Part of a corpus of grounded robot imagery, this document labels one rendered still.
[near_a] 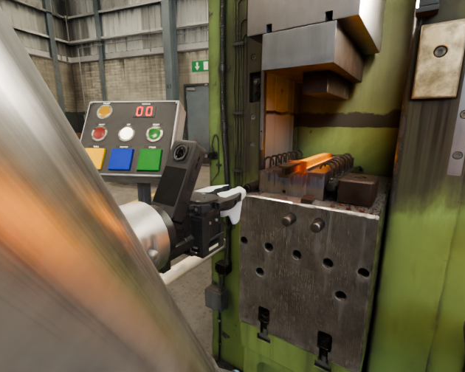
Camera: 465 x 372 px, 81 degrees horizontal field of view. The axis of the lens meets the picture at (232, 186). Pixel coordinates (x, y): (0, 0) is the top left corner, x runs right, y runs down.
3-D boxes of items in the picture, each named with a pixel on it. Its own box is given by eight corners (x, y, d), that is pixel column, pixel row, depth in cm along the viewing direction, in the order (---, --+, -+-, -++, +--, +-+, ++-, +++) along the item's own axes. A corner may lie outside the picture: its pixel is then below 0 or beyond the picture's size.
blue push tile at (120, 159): (128, 169, 87) (133, 148, 89) (107, 169, 88) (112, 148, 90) (131, 171, 89) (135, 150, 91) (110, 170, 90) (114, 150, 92)
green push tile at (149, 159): (157, 170, 86) (161, 148, 88) (135, 169, 86) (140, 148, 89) (160, 172, 87) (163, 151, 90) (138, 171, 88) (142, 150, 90)
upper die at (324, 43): (333, 62, 67) (336, 19, 65) (261, 70, 78) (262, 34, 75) (362, 83, 101) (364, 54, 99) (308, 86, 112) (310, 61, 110)
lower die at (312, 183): (322, 201, 75) (325, 170, 73) (258, 190, 86) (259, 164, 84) (352, 176, 109) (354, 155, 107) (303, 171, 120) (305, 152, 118)
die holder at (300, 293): (359, 375, 72) (379, 216, 62) (238, 319, 93) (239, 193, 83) (381, 277, 118) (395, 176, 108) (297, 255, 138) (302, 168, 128)
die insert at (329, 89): (326, 92, 78) (328, 70, 77) (301, 94, 82) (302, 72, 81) (348, 100, 103) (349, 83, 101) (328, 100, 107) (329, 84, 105)
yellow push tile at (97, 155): (100, 168, 88) (105, 147, 91) (79, 168, 89) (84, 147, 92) (103, 170, 90) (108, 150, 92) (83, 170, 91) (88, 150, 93)
